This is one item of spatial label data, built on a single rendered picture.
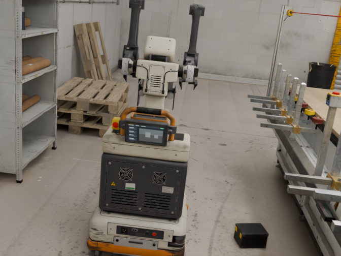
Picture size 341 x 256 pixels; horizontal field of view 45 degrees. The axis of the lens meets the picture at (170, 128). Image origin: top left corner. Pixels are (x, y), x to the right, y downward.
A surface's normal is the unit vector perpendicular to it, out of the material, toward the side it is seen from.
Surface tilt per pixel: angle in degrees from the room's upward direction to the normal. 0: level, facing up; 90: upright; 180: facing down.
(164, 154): 90
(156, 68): 82
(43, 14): 90
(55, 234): 0
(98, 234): 90
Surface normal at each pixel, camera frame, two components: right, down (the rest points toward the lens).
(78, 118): -0.07, 0.29
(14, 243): 0.11, -0.95
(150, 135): -0.10, 0.66
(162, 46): 0.03, -0.43
